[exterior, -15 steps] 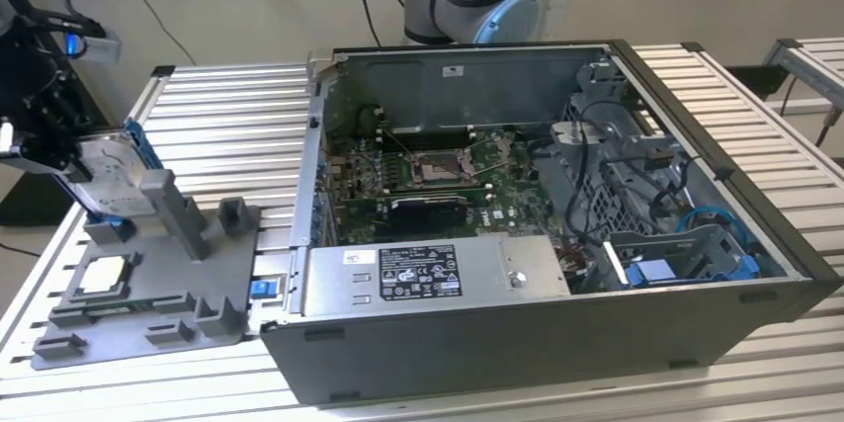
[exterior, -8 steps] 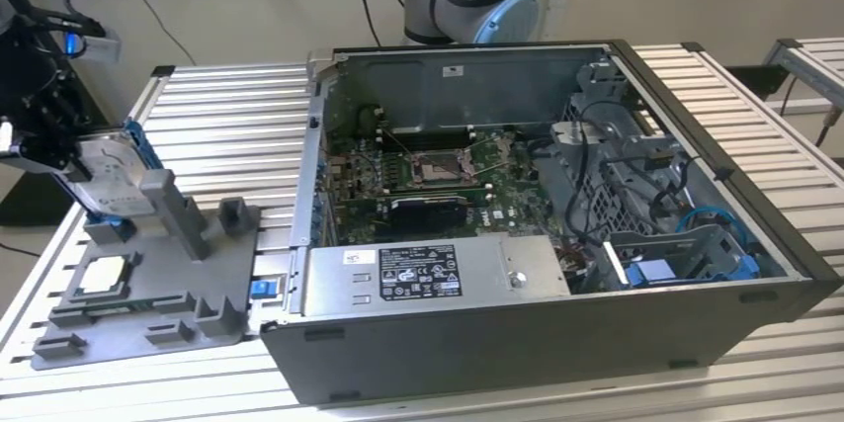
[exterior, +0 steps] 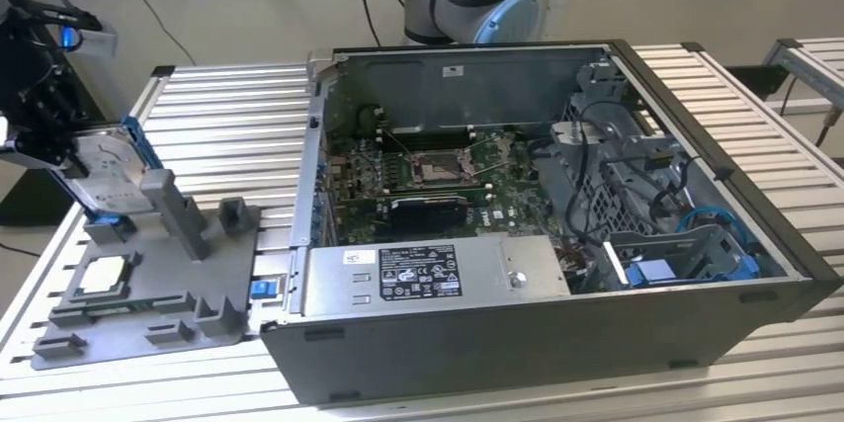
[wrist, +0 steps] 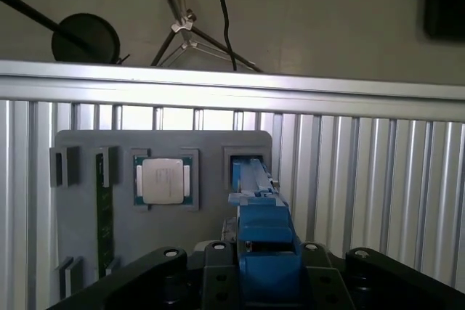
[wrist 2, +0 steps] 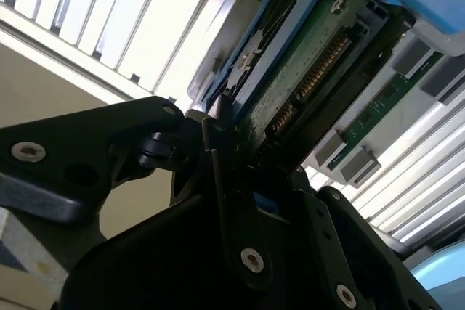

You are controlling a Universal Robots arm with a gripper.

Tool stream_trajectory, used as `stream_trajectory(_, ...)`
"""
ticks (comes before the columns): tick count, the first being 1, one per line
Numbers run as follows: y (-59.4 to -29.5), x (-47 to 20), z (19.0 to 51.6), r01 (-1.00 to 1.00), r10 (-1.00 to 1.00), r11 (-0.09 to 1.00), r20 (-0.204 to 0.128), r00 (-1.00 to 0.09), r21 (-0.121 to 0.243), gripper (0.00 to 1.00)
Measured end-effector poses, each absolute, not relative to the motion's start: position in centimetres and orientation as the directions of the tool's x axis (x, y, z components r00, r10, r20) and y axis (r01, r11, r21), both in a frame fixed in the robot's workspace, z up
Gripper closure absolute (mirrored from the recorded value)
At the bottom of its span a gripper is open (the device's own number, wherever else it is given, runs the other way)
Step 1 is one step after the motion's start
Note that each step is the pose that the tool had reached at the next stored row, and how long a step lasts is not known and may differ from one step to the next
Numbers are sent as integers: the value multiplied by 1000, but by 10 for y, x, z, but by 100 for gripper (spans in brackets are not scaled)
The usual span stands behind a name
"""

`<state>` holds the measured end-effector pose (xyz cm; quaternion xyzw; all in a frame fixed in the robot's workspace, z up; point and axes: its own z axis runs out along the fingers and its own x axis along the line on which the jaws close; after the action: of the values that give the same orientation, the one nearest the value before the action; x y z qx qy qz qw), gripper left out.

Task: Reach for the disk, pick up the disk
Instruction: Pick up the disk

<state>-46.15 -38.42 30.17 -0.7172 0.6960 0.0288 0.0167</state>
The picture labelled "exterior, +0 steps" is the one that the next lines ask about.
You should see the silver disk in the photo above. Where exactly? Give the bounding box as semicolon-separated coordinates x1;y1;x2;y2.
61;115;167;226

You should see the blue disk bay pad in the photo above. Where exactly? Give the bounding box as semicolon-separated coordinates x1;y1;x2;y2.
625;259;675;289

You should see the black floor mat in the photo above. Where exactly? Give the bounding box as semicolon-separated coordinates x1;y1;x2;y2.
0;163;75;226

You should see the silver CPU chip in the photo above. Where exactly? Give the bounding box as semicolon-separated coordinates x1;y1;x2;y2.
69;256;133;297

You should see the green RAM stick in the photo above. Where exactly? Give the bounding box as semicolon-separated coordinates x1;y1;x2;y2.
77;295;189;318

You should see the grey plastic parts rack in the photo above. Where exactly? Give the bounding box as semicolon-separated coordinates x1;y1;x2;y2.
29;168;263;372

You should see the thin metal locking lever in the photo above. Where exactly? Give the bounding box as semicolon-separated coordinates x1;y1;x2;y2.
385;127;417;155

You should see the grey power supply unit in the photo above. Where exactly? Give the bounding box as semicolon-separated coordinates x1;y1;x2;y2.
301;235;572;317

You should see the CPU socket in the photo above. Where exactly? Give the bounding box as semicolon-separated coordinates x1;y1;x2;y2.
409;149;463;184

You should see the black graphics card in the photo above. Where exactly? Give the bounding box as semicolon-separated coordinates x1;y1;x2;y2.
385;196;471;240

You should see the green motherboard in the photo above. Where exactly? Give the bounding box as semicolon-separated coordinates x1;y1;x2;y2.
321;127;565;248

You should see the black open PC case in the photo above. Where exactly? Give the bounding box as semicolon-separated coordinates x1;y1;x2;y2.
260;39;844;411

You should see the grey metal drive cage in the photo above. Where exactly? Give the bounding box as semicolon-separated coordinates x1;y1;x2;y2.
532;61;791;295

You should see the metal slat side table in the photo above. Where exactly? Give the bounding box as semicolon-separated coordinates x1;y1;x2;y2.
764;38;844;113

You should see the wrist camera with white box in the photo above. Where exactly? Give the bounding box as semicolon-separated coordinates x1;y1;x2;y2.
12;4;121;60

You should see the thin black floor cable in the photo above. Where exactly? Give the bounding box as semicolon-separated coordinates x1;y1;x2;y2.
0;241;43;258

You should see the metal socket cover frame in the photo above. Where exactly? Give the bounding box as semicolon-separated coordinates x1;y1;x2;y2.
457;137;515;172

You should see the long black looping wire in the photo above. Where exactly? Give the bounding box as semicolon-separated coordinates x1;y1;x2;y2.
564;98;645;248

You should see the black wire with connector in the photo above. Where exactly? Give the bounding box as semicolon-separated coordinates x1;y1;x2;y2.
603;147;700;225

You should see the grey disk bay bracket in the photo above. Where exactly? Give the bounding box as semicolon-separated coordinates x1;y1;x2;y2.
600;222;760;291

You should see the light blue wire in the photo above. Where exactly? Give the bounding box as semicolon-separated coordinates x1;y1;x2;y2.
677;206;751;256

